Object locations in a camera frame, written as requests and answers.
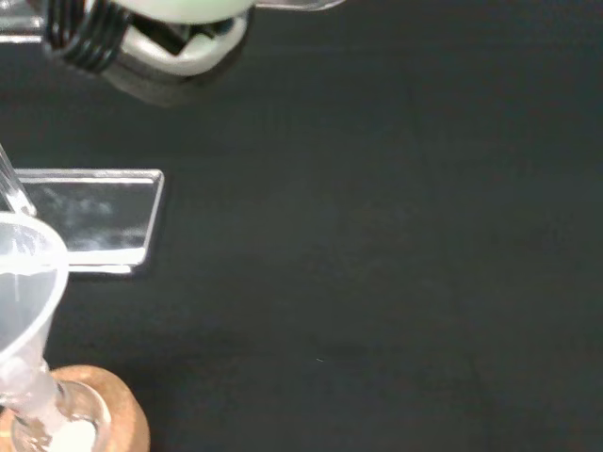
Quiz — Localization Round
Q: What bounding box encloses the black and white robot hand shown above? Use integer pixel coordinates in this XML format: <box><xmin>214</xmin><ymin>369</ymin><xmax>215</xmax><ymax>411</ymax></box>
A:
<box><xmin>42</xmin><ymin>0</ymin><xmax>256</xmax><ymax>108</ymax></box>

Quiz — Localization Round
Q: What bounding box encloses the clear acrylic funnel stand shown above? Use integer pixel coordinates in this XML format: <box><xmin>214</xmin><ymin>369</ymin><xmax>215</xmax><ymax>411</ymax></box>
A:
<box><xmin>0</xmin><ymin>143</ymin><xmax>165</xmax><ymax>278</ymax></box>

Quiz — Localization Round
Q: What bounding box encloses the translucent plastic funnel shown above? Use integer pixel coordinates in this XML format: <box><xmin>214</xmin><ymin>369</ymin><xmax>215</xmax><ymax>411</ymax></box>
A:
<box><xmin>0</xmin><ymin>211</ymin><xmax>71</xmax><ymax>425</ymax></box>

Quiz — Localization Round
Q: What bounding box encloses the clear acrylic cloth clip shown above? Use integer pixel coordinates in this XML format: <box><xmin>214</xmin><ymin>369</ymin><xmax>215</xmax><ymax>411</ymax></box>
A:
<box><xmin>0</xmin><ymin>16</ymin><xmax>46</xmax><ymax>46</ymax></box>

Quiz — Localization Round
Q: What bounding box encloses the black cloth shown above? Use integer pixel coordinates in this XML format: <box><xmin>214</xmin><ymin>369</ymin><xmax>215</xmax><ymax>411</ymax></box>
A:
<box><xmin>0</xmin><ymin>0</ymin><xmax>603</xmax><ymax>452</ymax></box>

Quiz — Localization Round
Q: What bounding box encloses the cork ring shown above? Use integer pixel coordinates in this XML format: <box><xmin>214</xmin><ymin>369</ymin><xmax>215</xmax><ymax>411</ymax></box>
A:
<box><xmin>46</xmin><ymin>364</ymin><xmax>152</xmax><ymax>452</ymax></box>

